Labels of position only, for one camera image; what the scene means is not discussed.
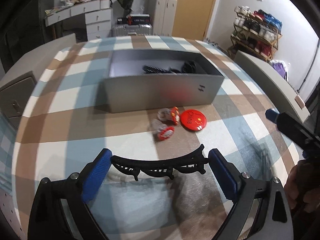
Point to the silver flat suitcase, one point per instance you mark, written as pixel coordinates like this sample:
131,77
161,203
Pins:
131,30

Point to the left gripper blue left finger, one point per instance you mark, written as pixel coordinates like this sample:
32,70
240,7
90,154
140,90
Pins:
47,218

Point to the wooden door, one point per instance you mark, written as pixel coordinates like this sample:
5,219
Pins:
192,18

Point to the grey open cardboard box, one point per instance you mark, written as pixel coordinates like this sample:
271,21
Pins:
141,79

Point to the red China pin badge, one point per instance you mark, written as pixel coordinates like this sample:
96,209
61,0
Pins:
193,120

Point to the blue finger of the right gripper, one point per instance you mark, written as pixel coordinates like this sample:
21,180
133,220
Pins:
271,115
297,132

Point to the black hair claw clip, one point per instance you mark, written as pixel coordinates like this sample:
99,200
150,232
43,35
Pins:
191,67

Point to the long black banana clip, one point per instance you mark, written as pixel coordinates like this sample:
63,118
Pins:
186,164

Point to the black box on suitcase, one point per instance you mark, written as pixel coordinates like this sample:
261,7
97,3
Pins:
135,19

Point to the plaid checkered tablecloth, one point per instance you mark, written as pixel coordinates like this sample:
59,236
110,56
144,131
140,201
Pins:
66,124

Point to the white drawer desk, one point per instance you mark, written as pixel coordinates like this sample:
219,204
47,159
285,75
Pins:
89,21

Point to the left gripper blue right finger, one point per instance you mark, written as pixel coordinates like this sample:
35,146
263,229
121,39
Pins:
272,220

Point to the wooden shoe rack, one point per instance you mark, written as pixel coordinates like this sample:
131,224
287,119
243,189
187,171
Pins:
256,33

